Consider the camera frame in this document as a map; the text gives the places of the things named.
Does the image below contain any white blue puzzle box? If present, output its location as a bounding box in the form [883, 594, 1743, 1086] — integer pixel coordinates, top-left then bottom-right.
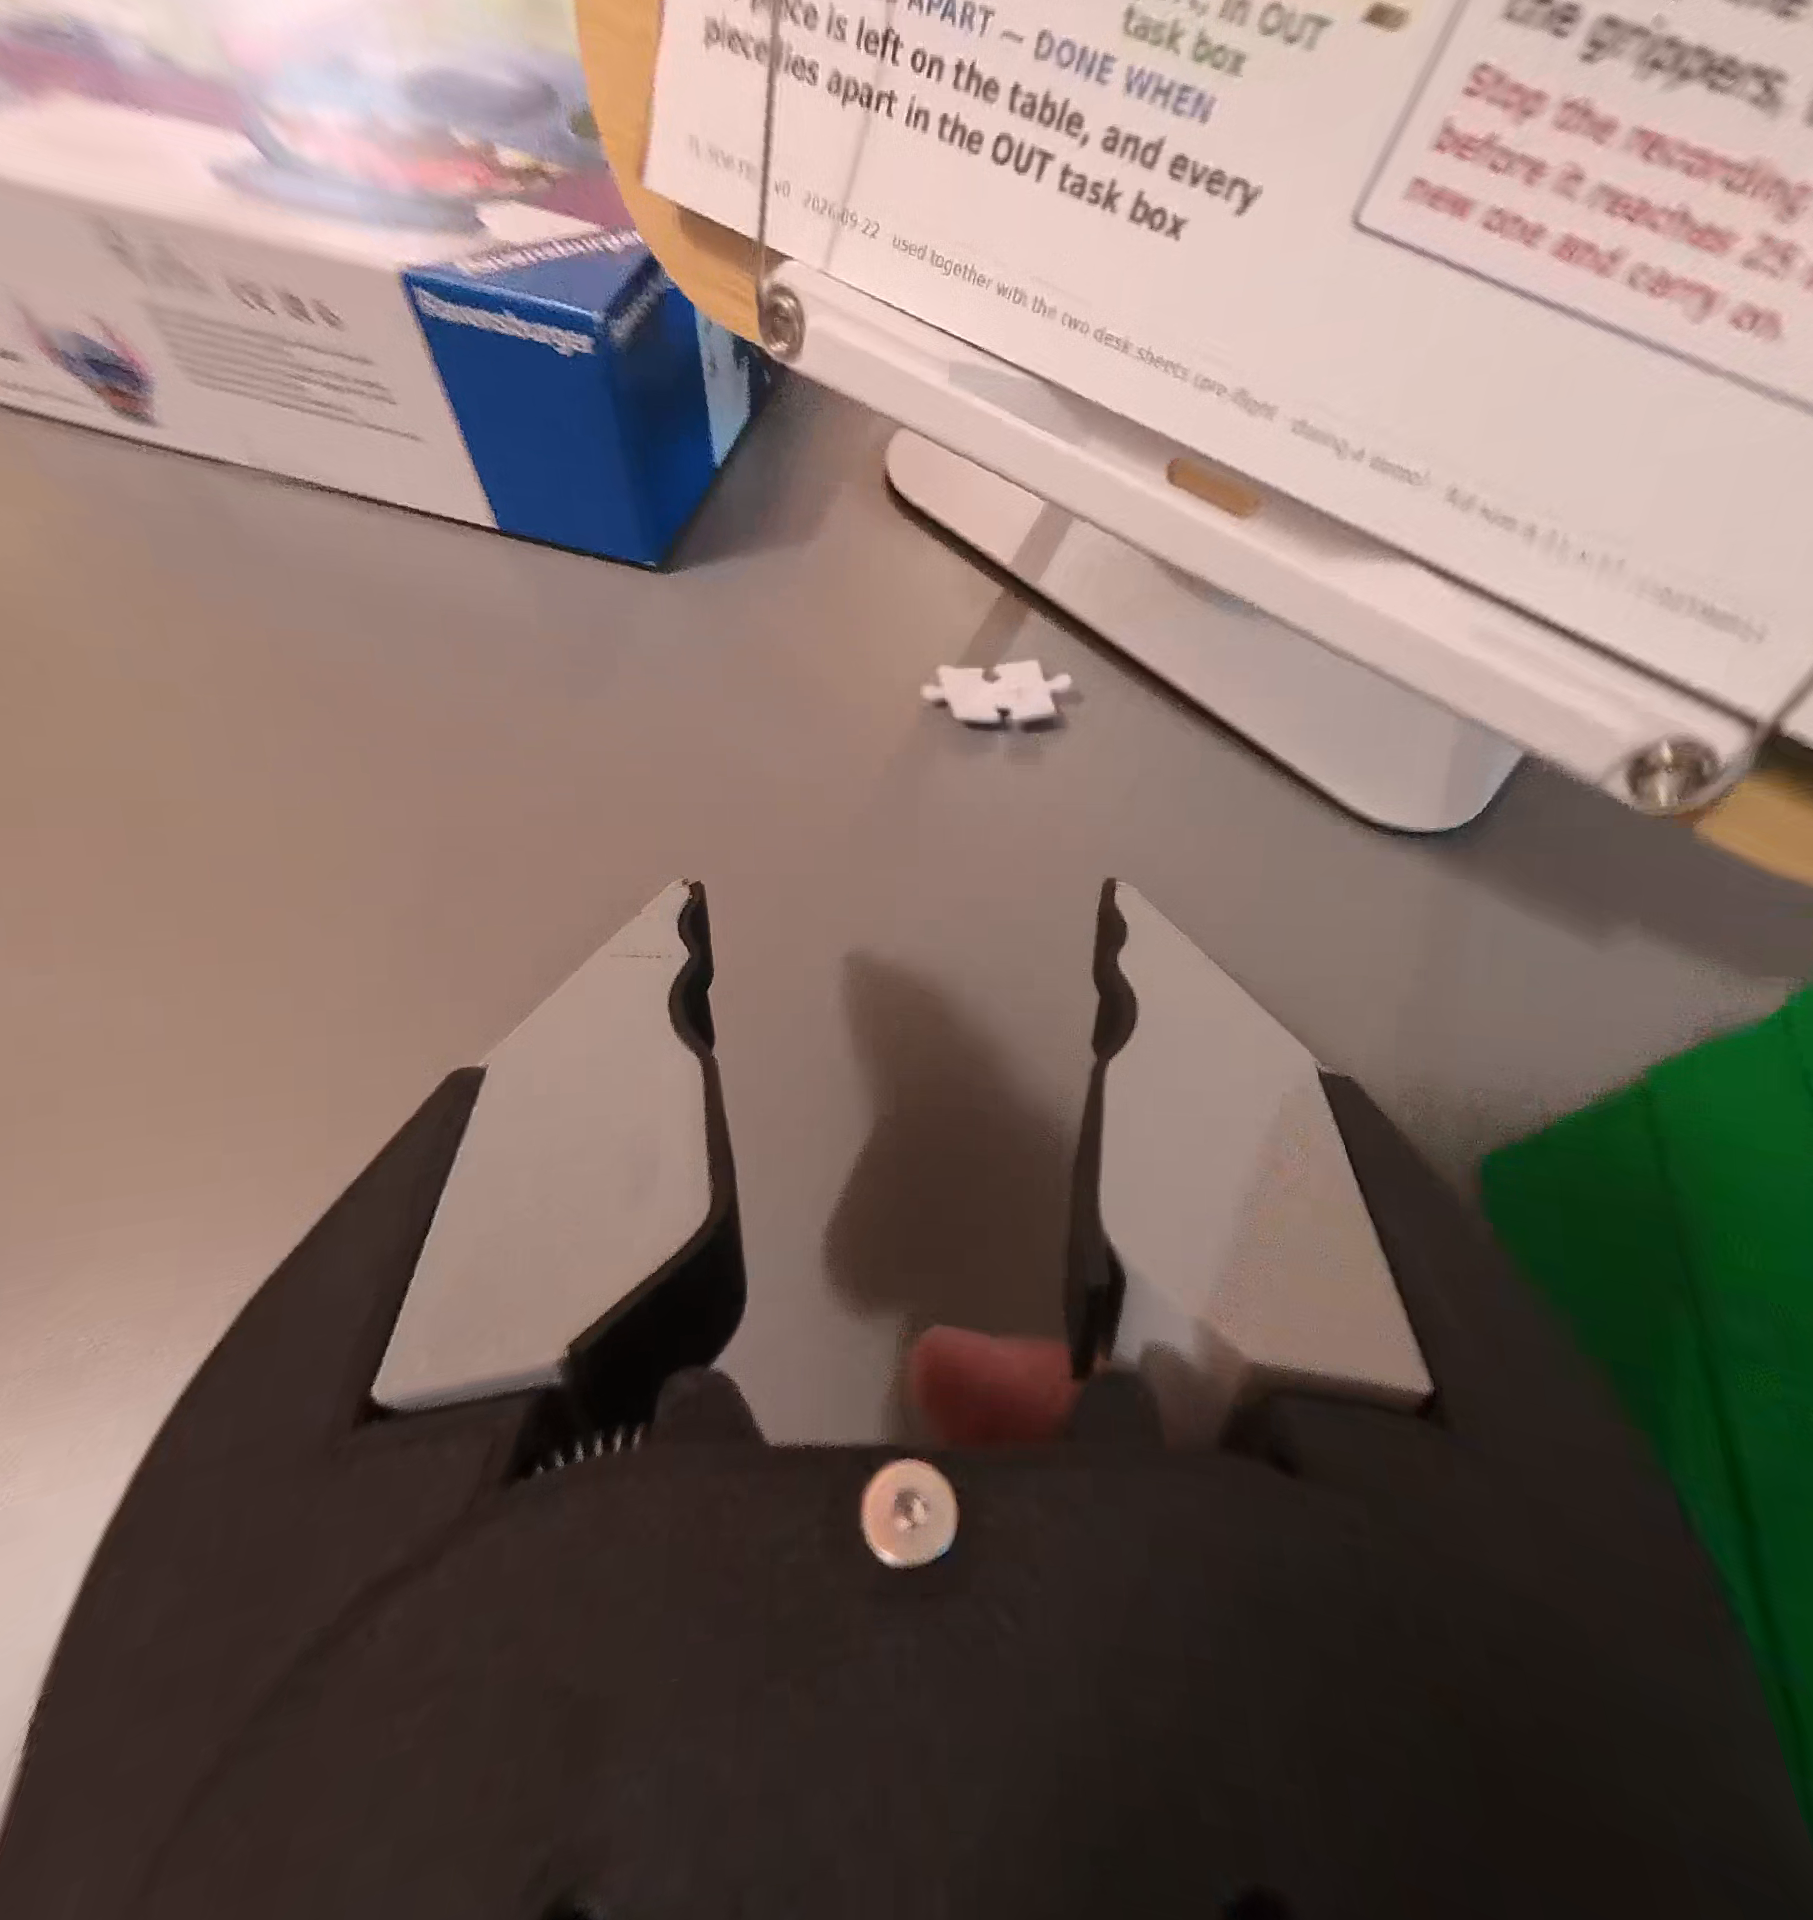
[0, 0, 777, 574]

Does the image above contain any person's right hand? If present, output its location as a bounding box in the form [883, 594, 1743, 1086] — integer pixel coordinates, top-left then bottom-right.
[906, 1325, 1087, 1452]

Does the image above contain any curved wooden sheet holder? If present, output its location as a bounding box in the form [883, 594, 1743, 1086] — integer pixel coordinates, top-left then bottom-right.
[571, 0, 1813, 904]

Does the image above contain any white puzzle piece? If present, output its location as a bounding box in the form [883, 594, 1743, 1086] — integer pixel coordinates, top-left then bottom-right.
[918, 656, 1079, 740]

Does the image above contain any green plastic bin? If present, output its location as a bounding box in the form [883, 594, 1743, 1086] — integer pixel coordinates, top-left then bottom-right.
[1472, 962, 1813, 1920]

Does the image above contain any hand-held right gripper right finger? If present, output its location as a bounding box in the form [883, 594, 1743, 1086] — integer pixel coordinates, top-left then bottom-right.
[1063, 879, 1437, 1452]

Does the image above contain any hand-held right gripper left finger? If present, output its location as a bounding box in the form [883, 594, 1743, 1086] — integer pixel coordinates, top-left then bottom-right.
[370, 879, 746, 1412]

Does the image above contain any white clip rod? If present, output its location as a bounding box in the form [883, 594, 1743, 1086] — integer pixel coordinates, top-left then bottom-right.
[760, 259, 1773, 816]

